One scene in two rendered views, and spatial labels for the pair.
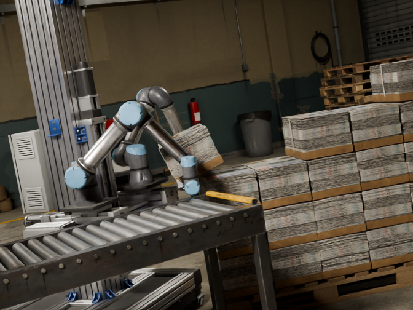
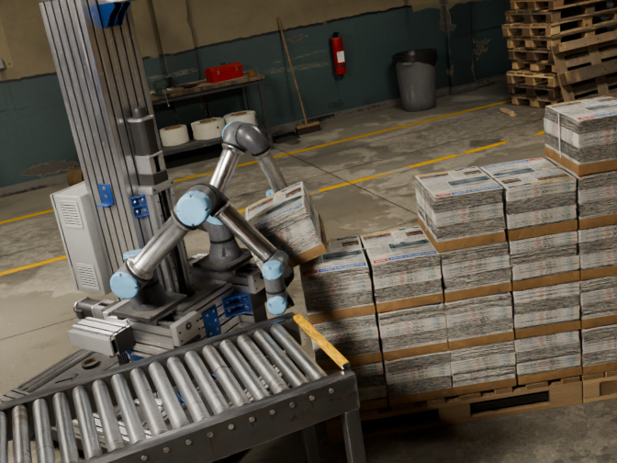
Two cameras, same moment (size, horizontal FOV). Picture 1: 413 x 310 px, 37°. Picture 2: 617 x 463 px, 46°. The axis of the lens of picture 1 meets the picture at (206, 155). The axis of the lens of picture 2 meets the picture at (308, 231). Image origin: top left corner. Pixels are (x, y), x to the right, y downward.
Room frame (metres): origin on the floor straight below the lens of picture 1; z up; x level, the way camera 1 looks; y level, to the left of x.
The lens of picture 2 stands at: (0.57, -0.36, 2.00)
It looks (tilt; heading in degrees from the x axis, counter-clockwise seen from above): 19 degrees down; 7
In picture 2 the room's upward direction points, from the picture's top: 9 degrees counter-clockwise
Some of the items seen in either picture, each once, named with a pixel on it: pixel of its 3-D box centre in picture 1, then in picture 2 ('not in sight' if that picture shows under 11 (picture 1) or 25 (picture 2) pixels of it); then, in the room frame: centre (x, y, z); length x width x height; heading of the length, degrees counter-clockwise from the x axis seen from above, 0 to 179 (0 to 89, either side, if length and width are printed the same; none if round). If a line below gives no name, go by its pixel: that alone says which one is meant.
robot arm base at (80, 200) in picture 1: (88, 193); (147, 291); (3.22, 0.65, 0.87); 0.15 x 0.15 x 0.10
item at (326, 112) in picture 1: (313, 114); (456, 181); (3.59, -0.65, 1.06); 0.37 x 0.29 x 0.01; 8
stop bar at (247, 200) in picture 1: (230, 197); (319, 339); (2.79, -0.08, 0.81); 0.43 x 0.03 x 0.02; 26
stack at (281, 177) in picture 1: (306, 226); (438, 322); (3.57, -0.52, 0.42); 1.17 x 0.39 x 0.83; 97
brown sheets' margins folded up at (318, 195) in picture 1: (307, 229); (438, 326); (3.57, -0.52, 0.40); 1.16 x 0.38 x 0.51; 97
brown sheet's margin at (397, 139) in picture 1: (365, 140); (527, 216); (3.63, -0.95, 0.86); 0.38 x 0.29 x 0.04; 8
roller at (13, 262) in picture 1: (11, 261); (21, 446); (2.36, 0.82, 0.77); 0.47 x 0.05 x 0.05; 26
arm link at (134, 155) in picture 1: (136, 155); (218, 221); (3.66, 0.41, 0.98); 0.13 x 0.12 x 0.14; 40
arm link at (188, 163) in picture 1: (189, 166); (274, 275); (3.08, 0.09, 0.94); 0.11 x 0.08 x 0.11; 177
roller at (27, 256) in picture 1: (27, 257); (43, 439); (2.39, 0.76, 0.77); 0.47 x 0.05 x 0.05; 26
